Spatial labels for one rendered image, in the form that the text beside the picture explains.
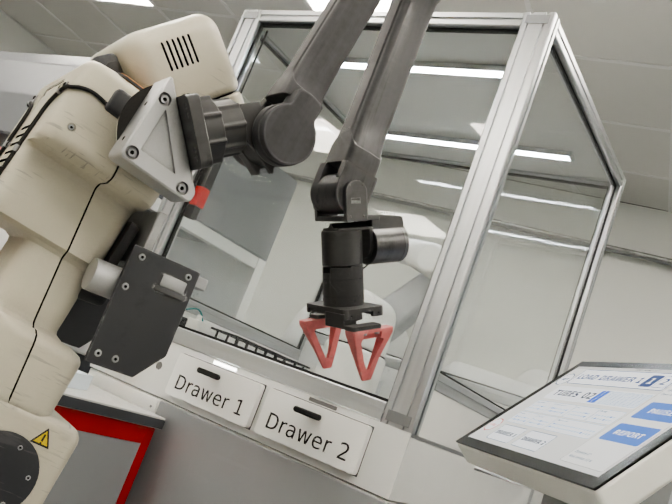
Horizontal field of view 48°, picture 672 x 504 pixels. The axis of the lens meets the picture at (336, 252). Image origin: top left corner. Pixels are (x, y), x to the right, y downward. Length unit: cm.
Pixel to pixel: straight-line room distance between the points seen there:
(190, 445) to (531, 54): 127
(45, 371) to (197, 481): 98
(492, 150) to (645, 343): 328
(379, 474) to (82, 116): 102
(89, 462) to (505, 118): 127
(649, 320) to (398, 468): 349
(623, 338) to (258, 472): 346
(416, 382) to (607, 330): 338
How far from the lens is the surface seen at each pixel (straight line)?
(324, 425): 174
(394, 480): 166
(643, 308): 501
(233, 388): 190
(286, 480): 179
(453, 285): 171
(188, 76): 108
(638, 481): 106
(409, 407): 167
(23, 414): 102
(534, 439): 130
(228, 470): 189
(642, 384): 132
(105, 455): 194
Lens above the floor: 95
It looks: 11 degrees up
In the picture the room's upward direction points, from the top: 21 degrees clockwise
